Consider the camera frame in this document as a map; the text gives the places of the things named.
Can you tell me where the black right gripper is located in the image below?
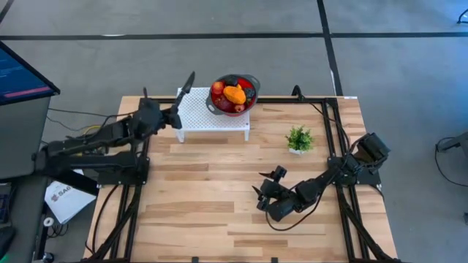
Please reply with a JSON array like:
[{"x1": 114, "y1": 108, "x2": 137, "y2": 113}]
[{"x1": 251, "y1": 170, "x2": 293, "y2": 205}]

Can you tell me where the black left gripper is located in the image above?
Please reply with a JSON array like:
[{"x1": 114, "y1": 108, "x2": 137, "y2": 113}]
[{"x1": 160, "y1": 107, "x2": 183, "y2": 130}]

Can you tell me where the black kitchen knife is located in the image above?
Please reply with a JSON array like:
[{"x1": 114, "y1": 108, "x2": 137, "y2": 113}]
[{"x1": 171, "y1": 71, "x2": 196, "y2": 113}]

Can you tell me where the orange yellow mango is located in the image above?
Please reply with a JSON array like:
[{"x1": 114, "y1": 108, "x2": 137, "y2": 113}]
[{"x1": 222, "y1": 85, "x2": 247, "y2": 106}]

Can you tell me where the red colander bowl grey rim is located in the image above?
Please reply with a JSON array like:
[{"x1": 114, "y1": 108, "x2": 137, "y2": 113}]
[{"x1": 205, "y1": 74, "x2": 261, "y2": 118}]

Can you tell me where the white perforated shelf riser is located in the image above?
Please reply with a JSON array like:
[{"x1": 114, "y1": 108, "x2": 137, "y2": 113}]
[{"x1": 176, "y1": 86, "x2": 251, "y2": 142}]

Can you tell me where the small green potted plant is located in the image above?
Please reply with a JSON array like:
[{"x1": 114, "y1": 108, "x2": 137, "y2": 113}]
[{"x1": 284, "y1": 125, "x2": 315, "y2": 156}]

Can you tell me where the black stand foot bar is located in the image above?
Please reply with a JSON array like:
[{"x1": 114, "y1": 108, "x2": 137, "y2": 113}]
[{"x1": 54, "y1": 171, "x2": 99, "y2": 197}]

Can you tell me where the white printed paper booklet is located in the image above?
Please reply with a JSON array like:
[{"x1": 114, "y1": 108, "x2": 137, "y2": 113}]
[{"x1": 43, "y1": 180, "x2": 97, "y2": 225}]

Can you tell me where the grey cabinet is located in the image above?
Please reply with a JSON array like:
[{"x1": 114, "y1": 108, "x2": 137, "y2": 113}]
[{"x1": 0, "y1": 95, "x2": 52, "y2": 180}]

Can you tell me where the black monitor blue screen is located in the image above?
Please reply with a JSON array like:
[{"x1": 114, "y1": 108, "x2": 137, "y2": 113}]
[{"x1": 0, "y1": 39, "x2": 61, "y2": 107}]

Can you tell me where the black aluminium table frame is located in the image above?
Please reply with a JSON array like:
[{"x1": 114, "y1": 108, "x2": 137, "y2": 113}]
[{"x1": 83, "y1": 95, "x2": 401, "y2": 263}]

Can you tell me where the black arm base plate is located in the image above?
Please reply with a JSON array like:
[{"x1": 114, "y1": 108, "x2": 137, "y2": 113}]
[
  {"x1": 328, "y1": 156, "x2": 382, "y2": 186},
  {"x1": 97, "y1": 156, "x2": 150, "y2": 186}
]

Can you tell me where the black cable hook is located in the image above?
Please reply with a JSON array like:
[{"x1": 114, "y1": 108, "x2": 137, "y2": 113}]
[{"x1": 291, "y1": 84, "x2": 305, "y2": 102}]

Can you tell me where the grey object with black cable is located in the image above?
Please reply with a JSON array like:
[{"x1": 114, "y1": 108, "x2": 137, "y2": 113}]
[{"x1": 434, "y1": 131, "x2": 468, "y2": 188}]

